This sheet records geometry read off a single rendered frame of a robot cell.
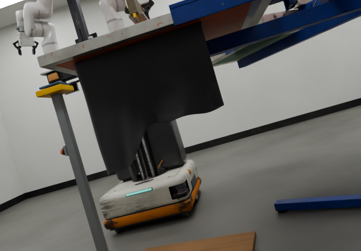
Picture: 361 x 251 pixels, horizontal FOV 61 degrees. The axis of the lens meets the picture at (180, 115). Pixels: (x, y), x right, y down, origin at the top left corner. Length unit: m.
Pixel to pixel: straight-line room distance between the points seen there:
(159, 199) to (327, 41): 4.15
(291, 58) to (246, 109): 1.07
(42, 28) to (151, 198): 1.25
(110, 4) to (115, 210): 1.31
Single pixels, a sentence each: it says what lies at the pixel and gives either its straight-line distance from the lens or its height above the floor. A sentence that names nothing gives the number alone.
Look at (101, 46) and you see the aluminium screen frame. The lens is 1.08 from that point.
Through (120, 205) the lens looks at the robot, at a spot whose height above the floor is 0.19.
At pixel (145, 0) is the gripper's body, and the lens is 1.38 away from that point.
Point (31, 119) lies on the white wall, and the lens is 5.99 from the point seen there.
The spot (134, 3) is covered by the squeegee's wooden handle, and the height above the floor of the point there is 1.10.
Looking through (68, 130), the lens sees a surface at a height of 0.74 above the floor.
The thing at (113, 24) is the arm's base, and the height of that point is 1.27.
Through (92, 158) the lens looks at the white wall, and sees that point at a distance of 5.56.
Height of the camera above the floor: 0.66
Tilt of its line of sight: level
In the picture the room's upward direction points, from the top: 16 degrees counter-clockwise
